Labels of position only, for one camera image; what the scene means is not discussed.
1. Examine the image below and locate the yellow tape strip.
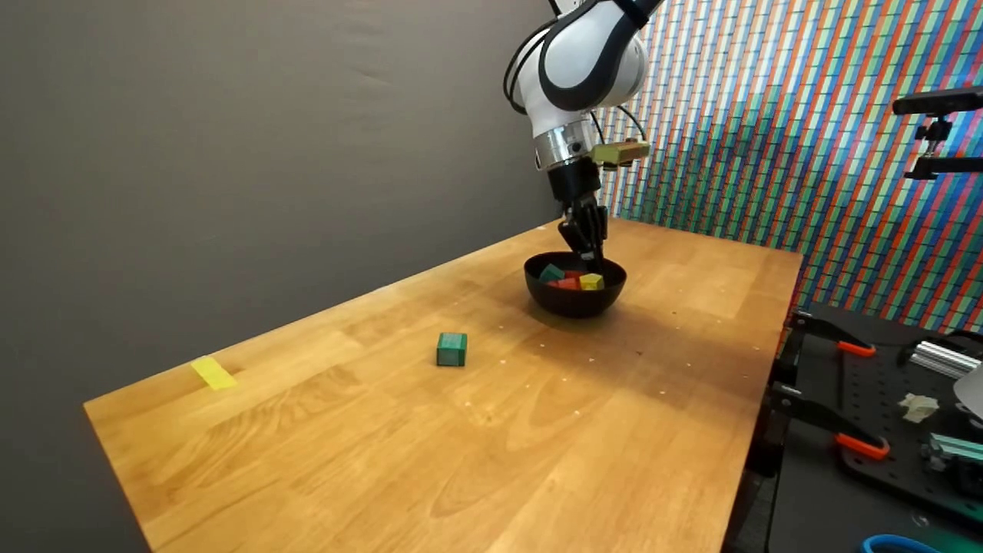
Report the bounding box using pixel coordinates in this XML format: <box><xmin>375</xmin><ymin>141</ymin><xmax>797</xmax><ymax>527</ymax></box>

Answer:
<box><xmin>189</xmin><ymin>355</ymin><xmax>236</xmax><ymax>390</ymax></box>

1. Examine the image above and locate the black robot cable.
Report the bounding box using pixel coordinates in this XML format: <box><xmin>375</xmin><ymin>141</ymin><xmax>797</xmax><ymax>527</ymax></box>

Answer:
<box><xmin>500</xmin><ymin>21</ymin><xmax>561</xmax><ymax>116</ymax></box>

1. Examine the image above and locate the blue scissors handle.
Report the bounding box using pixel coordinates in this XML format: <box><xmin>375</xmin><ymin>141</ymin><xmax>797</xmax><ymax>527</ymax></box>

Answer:
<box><xmin>861</xmin><ymin>533</ymin><xmax>941</xmax><ymax>553</ymax></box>

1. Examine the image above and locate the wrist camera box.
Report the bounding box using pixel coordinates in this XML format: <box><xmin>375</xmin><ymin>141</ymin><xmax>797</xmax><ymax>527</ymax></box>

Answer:
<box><xmin>593</xmin><ymin>138</ymin><xmax>650</xmax><ymax>170</ymax></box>

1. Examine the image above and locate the teal wooden block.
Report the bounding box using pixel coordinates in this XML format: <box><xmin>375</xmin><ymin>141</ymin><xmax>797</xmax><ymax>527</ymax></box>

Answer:
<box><xmin>536</xmin><ymin>265</ymin><xmax>565</xmax><ymax>281</ymax></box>

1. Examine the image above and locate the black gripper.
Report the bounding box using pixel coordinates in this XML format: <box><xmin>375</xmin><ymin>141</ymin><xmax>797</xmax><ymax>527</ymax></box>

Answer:
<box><xmin>547</xmin><ymin>159</ymin><xmax>608</xmax><ymax>260</ymax></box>

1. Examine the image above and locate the black bowl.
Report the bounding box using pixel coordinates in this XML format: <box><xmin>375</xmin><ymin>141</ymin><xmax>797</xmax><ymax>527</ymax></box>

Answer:
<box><xmin>523</xmin><ymin>252</ymin><xmax>627</xmax><ymax>319</ymax></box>

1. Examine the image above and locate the green wooden block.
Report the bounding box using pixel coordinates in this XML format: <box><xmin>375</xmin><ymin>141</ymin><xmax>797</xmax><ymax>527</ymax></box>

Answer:
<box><xmin>436</xmin><ymin>332</ymin><xmax>466</xmax><ymax>366</ymax></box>

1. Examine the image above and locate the yellow wooden block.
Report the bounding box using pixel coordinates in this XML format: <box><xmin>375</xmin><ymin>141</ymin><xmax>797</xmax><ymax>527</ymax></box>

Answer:
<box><xmin>579</xmin><ymin>272</ymin><xmax>606</xmax><ymax>292</ymax></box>

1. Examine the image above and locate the black perforated tool board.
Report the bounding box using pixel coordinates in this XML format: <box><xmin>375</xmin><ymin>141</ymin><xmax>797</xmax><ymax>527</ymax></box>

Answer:
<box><xmin>789</xmin><ymin>313</ymin><xmax>983</xmax><ymax>527</ymax></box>

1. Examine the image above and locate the black clamp orange handle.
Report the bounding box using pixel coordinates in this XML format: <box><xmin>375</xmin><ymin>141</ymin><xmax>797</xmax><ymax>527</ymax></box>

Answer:
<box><xmin>792</xmin><ymin>309</ymin><xmax>877</xmax><ymax>358</ymax></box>

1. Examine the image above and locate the orange wooden block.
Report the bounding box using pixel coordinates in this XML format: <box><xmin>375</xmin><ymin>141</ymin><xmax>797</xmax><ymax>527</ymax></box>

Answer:
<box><xmin>552</xmin><ymin>272</ymin><xmax>579</xmax><ymax>292</ymax></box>

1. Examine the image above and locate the black camera stand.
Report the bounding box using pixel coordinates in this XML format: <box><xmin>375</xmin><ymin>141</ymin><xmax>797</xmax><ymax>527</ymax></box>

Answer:
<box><xmin>890</xmin><ymin>86</ymin><xmax>983</xmax><ymax>181</ymax></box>

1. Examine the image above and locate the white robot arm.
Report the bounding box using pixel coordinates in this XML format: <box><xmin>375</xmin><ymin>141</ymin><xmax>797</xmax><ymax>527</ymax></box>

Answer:
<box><xmin>500</xmin><ymin>0</ymin><xmax>662</xmax><ymax>260</ymax></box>

